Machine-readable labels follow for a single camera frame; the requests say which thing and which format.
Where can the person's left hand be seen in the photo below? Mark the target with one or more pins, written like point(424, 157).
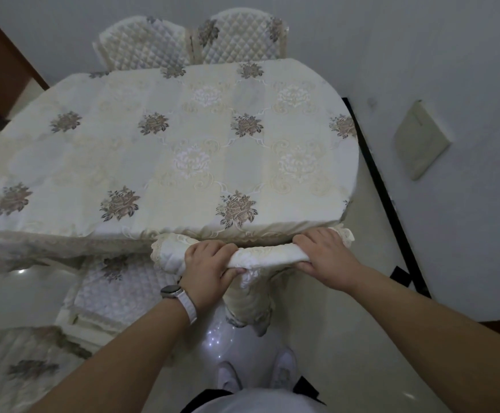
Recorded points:
point(207, 275)

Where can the person's right hand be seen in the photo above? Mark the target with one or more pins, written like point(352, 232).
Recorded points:
point(331, 258)

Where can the cream quilted cover chair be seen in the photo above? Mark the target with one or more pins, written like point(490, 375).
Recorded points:
point(142, 45)
point(241, 36)
point(267, 255)
point(125, 288)

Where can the person's right forearm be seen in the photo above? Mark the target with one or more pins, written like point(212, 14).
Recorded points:
point(439, 335)

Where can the person's left forearm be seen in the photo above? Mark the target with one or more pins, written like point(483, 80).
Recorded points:
point(116, 365)

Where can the smartwatch with white band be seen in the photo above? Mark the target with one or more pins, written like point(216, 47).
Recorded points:
point(185, 303)

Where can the black baseboard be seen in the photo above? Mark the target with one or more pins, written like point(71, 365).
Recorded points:
point(387, 202)

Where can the white left sneaker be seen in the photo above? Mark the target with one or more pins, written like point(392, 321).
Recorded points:
point(228, 378)

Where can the white sneaker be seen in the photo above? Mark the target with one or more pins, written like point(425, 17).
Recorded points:
point(228, 378)
point(284, 369)

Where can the white right sneaker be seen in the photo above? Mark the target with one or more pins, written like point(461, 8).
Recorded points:
point(284, 369)

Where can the black trousers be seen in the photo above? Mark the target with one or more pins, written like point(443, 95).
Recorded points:
point(305, 384)

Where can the table with cream floral tablecloth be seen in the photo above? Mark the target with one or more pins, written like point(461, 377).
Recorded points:
point(168, 146)

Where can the white shirt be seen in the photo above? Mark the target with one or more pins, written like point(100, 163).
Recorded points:
point(258, 404)

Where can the beige wall panel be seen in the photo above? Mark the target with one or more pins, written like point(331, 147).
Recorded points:
point(422, 139)

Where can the brown doorway frame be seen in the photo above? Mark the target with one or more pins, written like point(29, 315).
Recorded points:
point(0, 68)

